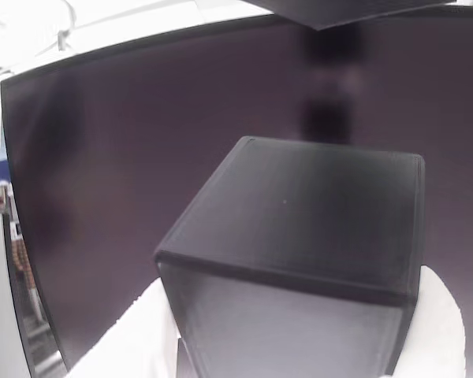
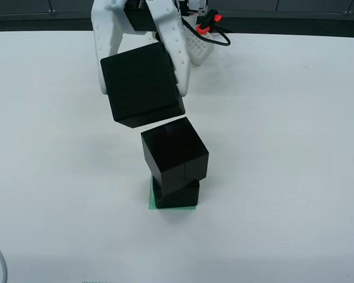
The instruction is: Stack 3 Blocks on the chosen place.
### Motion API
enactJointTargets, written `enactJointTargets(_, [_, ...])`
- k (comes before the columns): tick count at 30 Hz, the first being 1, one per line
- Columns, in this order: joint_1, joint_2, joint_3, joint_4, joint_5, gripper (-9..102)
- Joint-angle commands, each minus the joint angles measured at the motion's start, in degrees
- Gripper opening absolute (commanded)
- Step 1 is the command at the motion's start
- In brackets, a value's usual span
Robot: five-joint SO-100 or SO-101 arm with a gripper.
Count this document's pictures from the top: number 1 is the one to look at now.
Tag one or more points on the smooth black cube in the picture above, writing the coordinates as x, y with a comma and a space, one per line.
299, 236

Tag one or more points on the white side panel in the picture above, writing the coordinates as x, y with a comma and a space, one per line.
0, 295

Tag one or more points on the large dark curved monitor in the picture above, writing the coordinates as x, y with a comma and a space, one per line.
142, 157

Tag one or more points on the black overhead panel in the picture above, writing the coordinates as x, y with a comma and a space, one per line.
319, 15

